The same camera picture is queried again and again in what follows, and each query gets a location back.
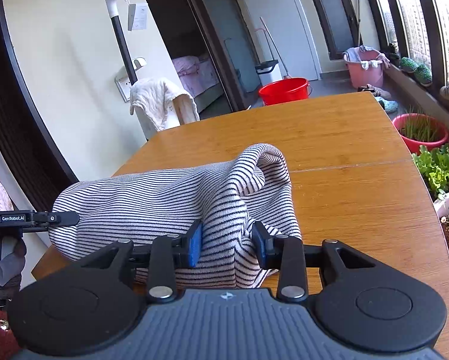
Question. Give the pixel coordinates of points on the wall power socket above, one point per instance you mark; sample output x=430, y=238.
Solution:
x=124, y=86

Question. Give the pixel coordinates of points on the red plastic bucket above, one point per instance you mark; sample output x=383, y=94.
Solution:
x=286, y=90

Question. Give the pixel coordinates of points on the gloved left hand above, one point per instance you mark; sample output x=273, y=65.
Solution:
x=12, y=262

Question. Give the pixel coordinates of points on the pink laundry basket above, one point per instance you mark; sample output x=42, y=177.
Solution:
x=366, y=66

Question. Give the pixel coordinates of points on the white floor washer vacuum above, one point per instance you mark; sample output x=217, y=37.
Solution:
x=131, y=65

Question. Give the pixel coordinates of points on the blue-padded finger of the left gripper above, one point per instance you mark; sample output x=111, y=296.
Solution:
x=55, y=219

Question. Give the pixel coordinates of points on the white paper tag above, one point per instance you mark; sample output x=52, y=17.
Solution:
x=137, y=16

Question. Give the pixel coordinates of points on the grey striped knit garment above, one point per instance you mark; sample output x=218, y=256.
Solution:
x=228, y=198

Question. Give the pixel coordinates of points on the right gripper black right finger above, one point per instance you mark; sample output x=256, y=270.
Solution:
x=290, y=257

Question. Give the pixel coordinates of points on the broom with red handle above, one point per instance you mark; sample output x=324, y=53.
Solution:
x=273, y=46

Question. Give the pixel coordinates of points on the green potted plant near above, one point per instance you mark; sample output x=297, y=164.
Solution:
x=423, y=75

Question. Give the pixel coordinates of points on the green potted plant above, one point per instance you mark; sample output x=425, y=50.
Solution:
x=423, y=75
x=407, y=65

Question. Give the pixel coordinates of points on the red pot with grass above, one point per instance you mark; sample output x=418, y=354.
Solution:
x=418, y=130

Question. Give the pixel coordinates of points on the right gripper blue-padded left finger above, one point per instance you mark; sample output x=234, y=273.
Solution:
x=165, y=255

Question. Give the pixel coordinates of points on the green potted plant far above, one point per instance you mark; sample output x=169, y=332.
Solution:
x=407, y=65

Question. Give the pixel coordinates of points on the white pedal trash bin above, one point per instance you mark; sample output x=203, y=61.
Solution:
x=268, y=72

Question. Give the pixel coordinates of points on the pink bed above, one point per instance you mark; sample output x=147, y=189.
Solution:
x=198, y=75

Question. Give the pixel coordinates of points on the slippers on floor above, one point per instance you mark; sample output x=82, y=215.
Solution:
x=382, y=96

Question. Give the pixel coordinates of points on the cream towel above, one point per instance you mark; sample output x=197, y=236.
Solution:
x=160, y=104

